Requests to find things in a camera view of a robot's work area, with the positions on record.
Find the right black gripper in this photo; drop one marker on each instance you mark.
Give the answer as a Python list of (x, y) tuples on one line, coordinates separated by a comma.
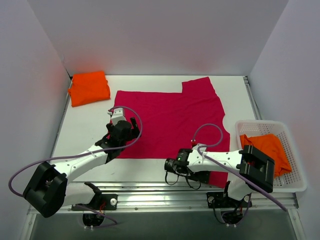
[(185, 170)]

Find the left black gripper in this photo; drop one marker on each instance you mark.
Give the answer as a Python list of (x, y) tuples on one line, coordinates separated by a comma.
[(124, 127)]

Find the crimson red t-shirt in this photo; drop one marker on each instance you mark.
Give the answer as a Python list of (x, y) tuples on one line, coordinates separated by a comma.
[(171, 120)]

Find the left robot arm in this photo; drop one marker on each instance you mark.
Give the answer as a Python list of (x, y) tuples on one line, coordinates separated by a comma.
[(52, 186)]

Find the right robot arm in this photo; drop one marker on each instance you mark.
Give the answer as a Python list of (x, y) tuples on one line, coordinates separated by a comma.
[(238, 173)]

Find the folded orange t-shirt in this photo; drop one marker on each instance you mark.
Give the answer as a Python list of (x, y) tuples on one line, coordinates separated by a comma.
[(89, 88)]

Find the crumpled orange t-shirt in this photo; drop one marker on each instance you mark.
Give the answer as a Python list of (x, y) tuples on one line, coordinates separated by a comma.
[(270, 145)]

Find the white plastic basket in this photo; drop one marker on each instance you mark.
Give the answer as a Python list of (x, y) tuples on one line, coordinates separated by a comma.
[(288, 183)]

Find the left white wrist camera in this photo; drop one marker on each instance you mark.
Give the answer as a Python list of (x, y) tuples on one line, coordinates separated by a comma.
[(116, 114)]

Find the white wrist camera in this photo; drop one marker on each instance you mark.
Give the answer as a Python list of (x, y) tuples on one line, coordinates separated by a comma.
[(116, 114), (200, 147)]

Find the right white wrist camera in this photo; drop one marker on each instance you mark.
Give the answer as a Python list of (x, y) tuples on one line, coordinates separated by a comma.
[(200, 147)]

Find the aluminium rail frame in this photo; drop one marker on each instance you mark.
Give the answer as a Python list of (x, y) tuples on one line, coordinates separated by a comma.
[(139, 183)]

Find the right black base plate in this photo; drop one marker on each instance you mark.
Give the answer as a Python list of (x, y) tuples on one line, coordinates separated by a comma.
[(219, 200)]

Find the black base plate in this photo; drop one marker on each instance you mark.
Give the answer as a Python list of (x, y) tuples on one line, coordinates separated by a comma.
[(102, 202), (219, 200)]

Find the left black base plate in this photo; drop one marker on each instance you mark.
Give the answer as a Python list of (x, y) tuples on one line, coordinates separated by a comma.
[(102, 202)]

